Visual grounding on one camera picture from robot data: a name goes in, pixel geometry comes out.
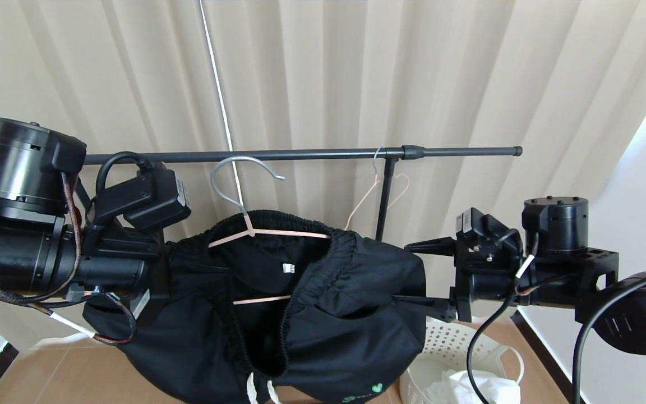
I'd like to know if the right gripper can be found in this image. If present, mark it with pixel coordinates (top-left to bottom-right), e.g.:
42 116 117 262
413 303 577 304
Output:
392 235 527 324

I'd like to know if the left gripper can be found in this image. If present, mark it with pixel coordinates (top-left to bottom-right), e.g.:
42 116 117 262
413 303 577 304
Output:
75 240 170 327

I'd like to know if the black garment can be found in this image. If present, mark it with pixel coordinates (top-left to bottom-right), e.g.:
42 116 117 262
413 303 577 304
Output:
81 209 428 404

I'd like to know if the pink clothes hanger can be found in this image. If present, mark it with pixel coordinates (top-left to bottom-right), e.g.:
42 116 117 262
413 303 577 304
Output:
344 147 412 232
207 155 333 307

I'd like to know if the white laundry basket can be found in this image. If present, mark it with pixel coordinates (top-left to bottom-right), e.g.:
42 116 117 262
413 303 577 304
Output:
399 316 527 404

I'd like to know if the black clothes rack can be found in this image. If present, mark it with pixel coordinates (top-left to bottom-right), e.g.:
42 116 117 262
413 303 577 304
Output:
0 145 524 243

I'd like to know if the white garment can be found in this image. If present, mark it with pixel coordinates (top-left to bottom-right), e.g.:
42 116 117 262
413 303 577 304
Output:
423 369 524 404

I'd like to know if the beige curtain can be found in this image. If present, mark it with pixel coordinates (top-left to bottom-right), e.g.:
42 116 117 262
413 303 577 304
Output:
0 0 646 360

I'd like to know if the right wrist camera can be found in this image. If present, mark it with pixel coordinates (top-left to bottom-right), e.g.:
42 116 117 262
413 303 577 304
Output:
456 207 524 263

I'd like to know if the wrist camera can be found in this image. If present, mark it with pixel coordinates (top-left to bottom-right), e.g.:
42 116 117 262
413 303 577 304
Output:
456 207 524 263
84 162 193 260

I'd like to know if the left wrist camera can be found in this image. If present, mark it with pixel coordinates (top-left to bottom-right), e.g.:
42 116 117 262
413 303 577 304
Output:
84 162 193 260

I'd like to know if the black cable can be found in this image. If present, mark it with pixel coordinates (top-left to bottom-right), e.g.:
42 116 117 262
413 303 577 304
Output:
465 263 646 404
94 150 154 198

